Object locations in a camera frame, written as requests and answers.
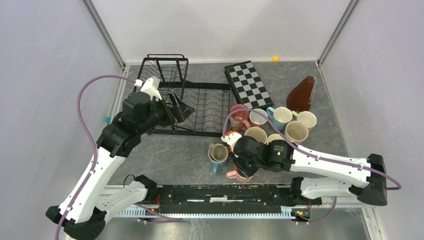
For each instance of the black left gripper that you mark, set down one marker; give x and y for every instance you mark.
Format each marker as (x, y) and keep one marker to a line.
(183, 111)

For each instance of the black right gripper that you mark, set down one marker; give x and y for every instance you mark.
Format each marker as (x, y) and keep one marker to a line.
(247, 172)

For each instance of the black wire basket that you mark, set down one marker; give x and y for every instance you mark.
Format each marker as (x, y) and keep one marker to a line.
(170, 69)

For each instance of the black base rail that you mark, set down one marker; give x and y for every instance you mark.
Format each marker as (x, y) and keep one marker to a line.
(225, 199)

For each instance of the pale pink mug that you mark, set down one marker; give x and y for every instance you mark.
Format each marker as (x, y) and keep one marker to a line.
(236, 176)

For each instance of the pink floral mug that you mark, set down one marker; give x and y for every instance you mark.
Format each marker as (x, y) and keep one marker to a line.
(239, 121)

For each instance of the yellow cup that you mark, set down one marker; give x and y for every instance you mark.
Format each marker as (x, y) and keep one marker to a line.
(274, 137)

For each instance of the salmon pink mug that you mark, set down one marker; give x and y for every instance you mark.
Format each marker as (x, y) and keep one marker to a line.
(258, 118)

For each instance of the black dish rack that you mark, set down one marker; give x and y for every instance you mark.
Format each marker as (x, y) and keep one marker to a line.
(211, 102)

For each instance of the light blue mug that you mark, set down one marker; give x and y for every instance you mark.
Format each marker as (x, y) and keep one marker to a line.
(280, 117)

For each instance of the cream mug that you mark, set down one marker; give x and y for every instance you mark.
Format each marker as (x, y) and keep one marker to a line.
(257, 134)

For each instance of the tan tall cup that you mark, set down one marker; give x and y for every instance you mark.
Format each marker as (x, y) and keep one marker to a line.
(296, 132)

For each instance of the blue cup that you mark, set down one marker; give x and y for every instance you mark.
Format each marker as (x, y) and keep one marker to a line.
(217, 163)

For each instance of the beige mug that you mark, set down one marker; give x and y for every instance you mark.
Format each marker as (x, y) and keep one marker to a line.
(218, 152)

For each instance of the orange mug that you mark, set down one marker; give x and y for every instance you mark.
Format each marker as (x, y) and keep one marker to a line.
(232, 134)

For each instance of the yellow mug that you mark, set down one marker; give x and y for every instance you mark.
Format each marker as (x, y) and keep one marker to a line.
(305, 117)

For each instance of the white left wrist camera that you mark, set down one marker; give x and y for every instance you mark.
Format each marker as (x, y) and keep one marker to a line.
(150, 87)

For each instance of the black white chessboard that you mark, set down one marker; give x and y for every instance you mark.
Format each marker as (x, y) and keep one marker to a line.
(247, 86)

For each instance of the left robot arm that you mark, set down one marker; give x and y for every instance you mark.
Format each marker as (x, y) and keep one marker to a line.
(83, 215)

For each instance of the brown wedge object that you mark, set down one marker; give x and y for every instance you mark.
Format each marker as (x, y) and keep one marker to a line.
(300, 98)

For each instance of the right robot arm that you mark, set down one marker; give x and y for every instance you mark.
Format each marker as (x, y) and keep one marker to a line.
(340, 176)

